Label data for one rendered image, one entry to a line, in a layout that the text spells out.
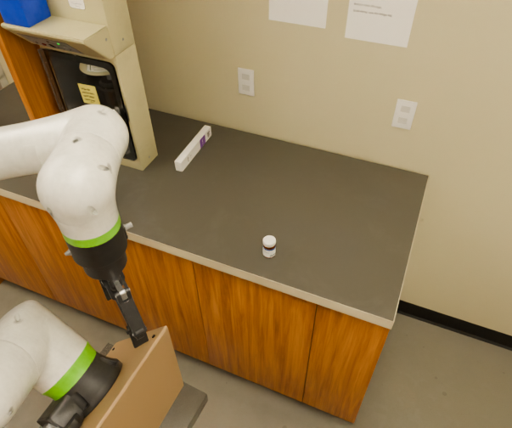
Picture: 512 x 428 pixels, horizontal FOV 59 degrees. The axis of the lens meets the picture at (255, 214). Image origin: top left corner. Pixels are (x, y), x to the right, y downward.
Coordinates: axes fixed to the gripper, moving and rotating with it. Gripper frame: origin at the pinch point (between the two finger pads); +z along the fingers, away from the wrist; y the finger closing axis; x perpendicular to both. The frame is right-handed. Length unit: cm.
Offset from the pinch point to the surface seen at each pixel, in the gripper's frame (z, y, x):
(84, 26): -24, 85, -29
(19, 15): -28, 95, -14
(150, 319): 96, 61, -18
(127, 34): -18, 86, -43
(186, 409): 33.6, -9.6, -4.3
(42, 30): -24, 89, -18
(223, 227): 33, 37, -45
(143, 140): 21, 84, -39
